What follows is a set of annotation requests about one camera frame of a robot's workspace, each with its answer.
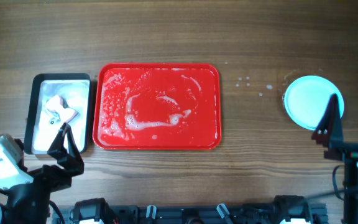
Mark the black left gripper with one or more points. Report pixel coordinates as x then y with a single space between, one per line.
66 162

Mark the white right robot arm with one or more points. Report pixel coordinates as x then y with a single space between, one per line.
283 208

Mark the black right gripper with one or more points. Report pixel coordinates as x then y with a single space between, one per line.
339 148

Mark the pink green sponge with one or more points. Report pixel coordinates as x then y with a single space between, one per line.
58 112

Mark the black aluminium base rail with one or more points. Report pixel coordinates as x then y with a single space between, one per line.
246 213

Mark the light blue plate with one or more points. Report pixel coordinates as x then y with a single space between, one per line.
306 99

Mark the red plastic tray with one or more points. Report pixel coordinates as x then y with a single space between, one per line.
158 106

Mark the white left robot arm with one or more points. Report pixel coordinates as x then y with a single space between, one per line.
66 160

